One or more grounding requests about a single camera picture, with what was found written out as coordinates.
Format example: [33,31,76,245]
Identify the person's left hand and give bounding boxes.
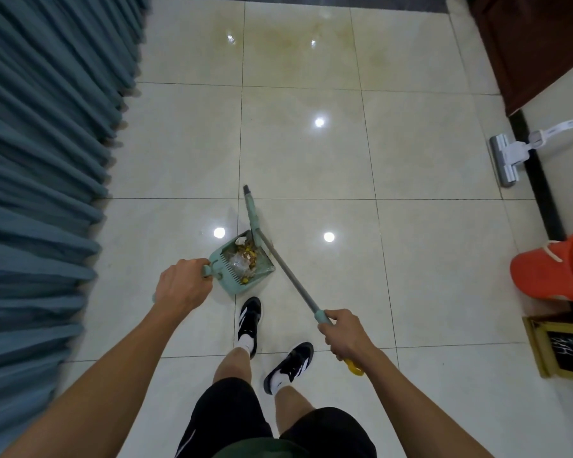
[153,258,215,325]

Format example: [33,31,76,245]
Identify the person's right hand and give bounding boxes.
[317,308,379,364]

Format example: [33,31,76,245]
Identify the green plastic dustpan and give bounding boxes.
[152,229,277,304]

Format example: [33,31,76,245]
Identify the green broom with grey handle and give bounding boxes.
[242,184,365,377]

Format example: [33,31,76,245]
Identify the person's left forearm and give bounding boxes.
[0,300,192,458]

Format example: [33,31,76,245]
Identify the person's right forearm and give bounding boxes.
[351,349,496,458]

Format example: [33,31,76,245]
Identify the swept rubbish pile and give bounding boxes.
[228,236,261,285]

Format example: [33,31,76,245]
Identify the black and white right shoe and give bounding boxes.
[263,341,315,396]

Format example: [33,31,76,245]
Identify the black and white shoe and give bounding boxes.
[263,341,315,396]
[237,296,263,361]

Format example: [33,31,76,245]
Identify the black and white left shoe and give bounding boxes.
[237,296,263,361]

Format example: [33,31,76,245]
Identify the person's right leg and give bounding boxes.
[273,382,317,438]

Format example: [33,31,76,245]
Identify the person's leg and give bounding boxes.
[213,347,252,386]
[273,382,317,438]

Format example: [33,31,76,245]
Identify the person's left leg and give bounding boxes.
[213,347,252,386]

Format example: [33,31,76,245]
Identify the black shorts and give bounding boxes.
[174,376,378,458]

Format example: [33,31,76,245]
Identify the dark green shirt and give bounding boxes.
[227,436,312,458]

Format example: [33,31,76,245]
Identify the teal pleated curtain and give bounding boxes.
[0,0,150,434]

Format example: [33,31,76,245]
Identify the orange plastic bucket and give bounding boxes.
[509,232,573,302]

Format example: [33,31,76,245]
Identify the gold framed dark panel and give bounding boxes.
[521,313,573,379]

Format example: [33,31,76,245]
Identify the dark brown wooden door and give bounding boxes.
[467,0,573,118]

